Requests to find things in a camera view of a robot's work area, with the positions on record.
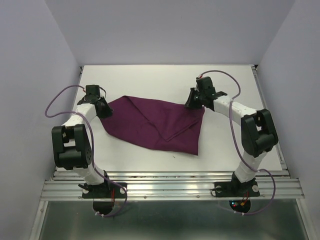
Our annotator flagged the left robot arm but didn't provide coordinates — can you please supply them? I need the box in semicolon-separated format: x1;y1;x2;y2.
45;84;113;197

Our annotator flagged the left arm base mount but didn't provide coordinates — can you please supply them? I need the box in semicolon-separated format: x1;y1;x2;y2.
78;181;128;218

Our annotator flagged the purple cloth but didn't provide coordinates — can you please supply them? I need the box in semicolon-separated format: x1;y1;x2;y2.
101;95;205;156

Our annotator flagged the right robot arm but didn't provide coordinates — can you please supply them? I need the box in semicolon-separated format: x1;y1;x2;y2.
185;77;279;195

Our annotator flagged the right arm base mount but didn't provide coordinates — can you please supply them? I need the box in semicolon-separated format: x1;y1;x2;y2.
210;172;260;215

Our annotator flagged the aluminium front rail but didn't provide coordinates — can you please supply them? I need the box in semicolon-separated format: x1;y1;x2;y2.
40;169;305;201

